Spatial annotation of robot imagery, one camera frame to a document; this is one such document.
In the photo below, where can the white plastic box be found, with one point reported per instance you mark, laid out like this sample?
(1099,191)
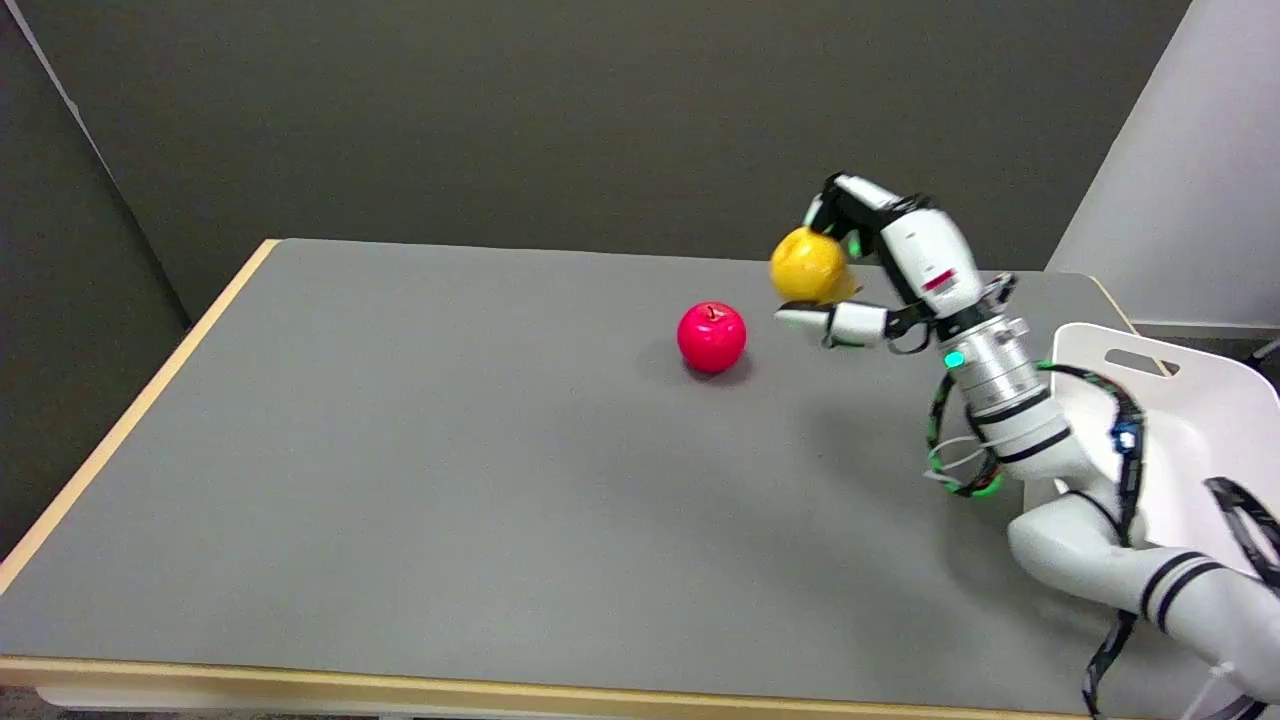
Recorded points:
(1180,440)

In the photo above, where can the red apple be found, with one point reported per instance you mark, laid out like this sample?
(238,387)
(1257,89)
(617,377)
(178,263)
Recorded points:
(711,337)

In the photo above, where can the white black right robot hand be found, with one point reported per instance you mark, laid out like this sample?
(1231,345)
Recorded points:
(925,255)

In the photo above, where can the white panel board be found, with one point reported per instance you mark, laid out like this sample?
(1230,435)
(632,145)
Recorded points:
(1185,170)

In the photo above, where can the yellow orange fruit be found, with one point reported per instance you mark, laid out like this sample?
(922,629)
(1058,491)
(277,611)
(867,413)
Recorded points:
(808,266)

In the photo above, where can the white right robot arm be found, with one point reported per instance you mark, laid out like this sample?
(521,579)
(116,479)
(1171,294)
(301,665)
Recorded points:
(1060,500)

